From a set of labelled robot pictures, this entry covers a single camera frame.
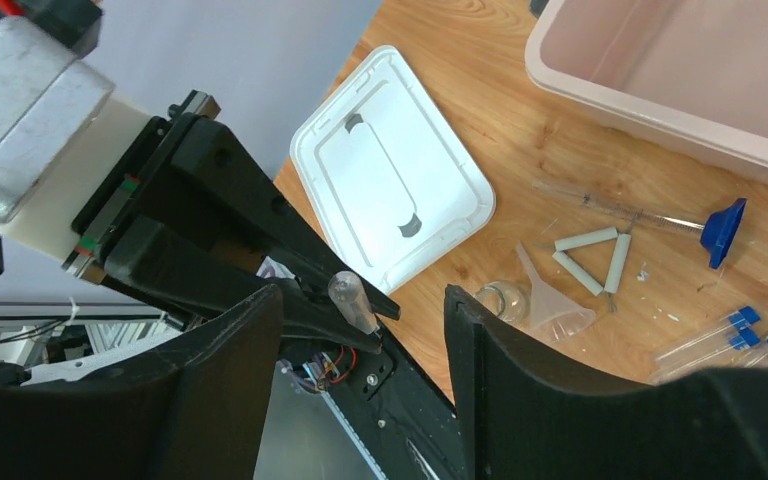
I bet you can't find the blue-capped tube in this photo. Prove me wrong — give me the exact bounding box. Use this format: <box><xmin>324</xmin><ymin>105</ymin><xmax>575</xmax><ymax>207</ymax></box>
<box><xmin>654</xmin><ymin>306</ymin><xmax>761</xmax><ymax>373</ymax></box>
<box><xmin>647</xmin><ymin>325</ymin><xmax>768</xmax><ymax>384</ymax></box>

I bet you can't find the syringe with blue base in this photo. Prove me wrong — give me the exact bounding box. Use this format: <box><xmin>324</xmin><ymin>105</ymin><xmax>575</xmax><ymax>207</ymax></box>
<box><xmin>532</xmin><ymin>179</ymin><xmax>748</xmax><ymax>270</ymax></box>

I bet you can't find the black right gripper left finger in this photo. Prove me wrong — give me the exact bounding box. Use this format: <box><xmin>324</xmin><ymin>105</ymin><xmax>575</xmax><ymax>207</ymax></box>
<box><xmin>0</xmin><ymin>286</ymin><xmax>283</xmax><ymax>479</ymax></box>

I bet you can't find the pink plastic bin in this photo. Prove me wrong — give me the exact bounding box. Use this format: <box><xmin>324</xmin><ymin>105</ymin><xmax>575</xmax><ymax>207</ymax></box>
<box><xmin>524</xmin><ymin>0</ymin><xmax>768</xmax><ymax>184</ymax></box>

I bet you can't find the white bin lid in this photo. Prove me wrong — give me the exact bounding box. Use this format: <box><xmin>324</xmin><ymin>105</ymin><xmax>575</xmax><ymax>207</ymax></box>
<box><xmin>290</xmin><ymin>45</ymin><xmax>496</xmax><ymax>294</ymax></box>

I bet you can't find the white clay triangle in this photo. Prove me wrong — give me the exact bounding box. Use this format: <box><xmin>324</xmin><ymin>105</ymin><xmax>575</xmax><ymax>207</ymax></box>
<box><xmin>541</xmin><ymin>226</ymin><xmax>632</xmax><ymax>314</ymax></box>

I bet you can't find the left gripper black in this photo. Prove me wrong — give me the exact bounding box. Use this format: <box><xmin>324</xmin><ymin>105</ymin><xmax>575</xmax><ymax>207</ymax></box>
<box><xmin>62</xmin><ymin>90</ymin><xmax>382</xmax><ymax>353</ymax></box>

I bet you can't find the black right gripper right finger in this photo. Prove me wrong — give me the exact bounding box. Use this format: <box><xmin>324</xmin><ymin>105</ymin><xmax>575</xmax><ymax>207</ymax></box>
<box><xmin>444</xmin><ymin>285</ymin><xmax>768</xmax><ymax>479</ymax></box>

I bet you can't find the clear plastic funnel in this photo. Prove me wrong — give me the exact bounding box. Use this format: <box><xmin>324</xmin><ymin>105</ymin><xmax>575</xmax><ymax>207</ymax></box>
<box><xmin>515</xmin><ymin>243</ymin><xmax>596</xmax><ymax>342</ymax></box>

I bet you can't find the small glass beaker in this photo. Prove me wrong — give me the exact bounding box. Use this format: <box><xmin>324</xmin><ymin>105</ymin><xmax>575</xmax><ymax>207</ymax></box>
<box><xmin>474</xmin><ymin>281</ymin><xmax>530</xmax><ymax>324</ymax></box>

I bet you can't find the clear glass test tube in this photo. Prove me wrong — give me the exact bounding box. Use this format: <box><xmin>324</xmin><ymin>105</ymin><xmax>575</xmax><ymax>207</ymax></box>
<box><xmin>328</xmin><ymin>271</ymin><xmax>379</xmax><ymax>334</ymax></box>

